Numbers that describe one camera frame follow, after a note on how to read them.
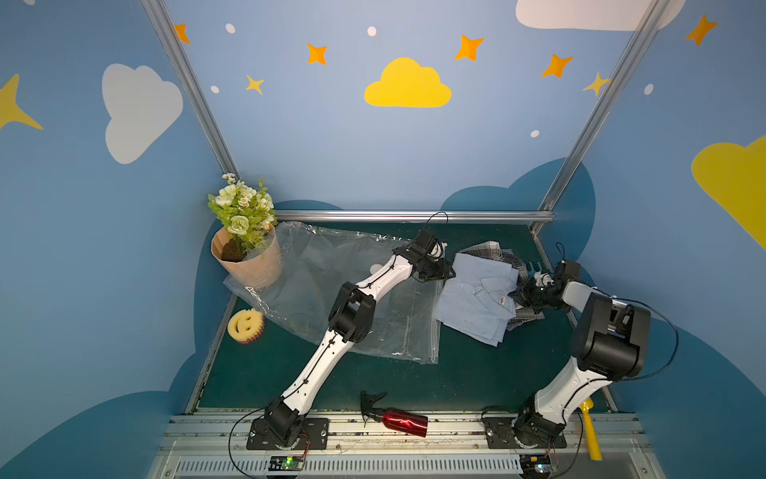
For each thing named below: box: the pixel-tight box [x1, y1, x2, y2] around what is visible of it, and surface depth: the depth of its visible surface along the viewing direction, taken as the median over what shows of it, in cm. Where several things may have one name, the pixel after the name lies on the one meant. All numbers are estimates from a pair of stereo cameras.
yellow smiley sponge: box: [227, 308, 265, 345], surface depth 92 cm
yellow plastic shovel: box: [580, 398, 604, 462], surface depth 74 cm
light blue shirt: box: [436, 252, 519, 348], surface depth 98 cm
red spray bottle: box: [360, 390, 429, 438], surface depth 75 cm
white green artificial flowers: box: [207, 172, 279, 249], surface depth 88 cm
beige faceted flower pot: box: [210, 226, 282, 289], surface depth 92 cm
